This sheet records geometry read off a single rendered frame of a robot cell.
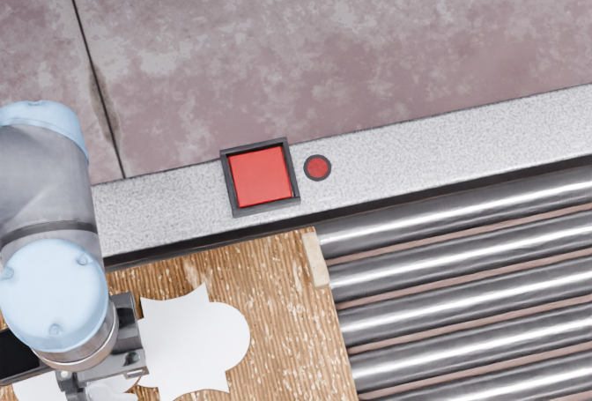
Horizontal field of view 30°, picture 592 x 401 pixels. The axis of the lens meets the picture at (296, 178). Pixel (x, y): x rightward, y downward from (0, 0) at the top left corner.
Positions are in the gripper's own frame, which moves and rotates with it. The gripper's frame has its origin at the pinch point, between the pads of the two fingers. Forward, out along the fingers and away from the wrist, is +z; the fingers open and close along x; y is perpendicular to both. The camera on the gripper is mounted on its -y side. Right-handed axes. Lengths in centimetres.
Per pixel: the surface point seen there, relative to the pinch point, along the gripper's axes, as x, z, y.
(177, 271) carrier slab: 8.0, 1.0, 11.9
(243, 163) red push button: 18.3, 1.2, 21.4
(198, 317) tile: 2.4, -0.2, 12.9
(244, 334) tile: -0.4, -0.4, 17.2
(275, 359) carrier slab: -3.4, 0.7, 19.7
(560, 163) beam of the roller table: 11, 2, 56
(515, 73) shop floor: 55, 91, 89
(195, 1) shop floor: 86, 94, 29
